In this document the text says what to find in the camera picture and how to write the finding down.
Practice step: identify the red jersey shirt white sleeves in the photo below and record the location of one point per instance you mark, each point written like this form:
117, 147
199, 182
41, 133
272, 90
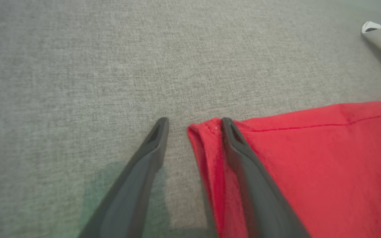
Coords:
326, 172

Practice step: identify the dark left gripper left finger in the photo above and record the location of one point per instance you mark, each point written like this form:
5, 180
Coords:
134, 185

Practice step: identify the grey fabric sofa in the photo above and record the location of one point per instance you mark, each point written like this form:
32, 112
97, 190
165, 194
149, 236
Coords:
78, 66

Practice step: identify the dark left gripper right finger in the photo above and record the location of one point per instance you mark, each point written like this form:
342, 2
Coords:
260, 198

